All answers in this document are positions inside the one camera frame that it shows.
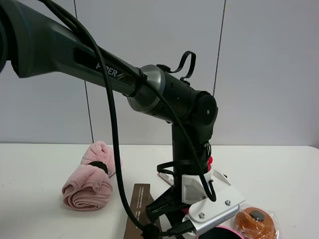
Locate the pink pot with dark interior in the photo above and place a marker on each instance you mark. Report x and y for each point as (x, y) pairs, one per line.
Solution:
(220, 232)

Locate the red capped white marker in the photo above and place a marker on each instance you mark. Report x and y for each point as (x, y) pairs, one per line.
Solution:
(167, 178)

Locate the orange bun in plastic wrap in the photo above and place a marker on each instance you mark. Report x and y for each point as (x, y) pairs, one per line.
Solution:
(255, 223)

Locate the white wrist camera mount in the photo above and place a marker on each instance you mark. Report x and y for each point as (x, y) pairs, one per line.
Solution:
(205, 213)

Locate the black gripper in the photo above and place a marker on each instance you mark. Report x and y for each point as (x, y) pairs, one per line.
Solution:
(170, 205)

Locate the pink rolled towel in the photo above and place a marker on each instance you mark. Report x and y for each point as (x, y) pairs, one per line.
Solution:
(89, 187)

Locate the red rubber duck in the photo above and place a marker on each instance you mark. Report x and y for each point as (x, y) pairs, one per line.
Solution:
(209, 165)

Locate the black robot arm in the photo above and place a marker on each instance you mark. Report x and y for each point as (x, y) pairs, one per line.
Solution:
(37, 45)

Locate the brown cardboard box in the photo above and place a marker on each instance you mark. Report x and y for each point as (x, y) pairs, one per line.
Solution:
(141, 198)

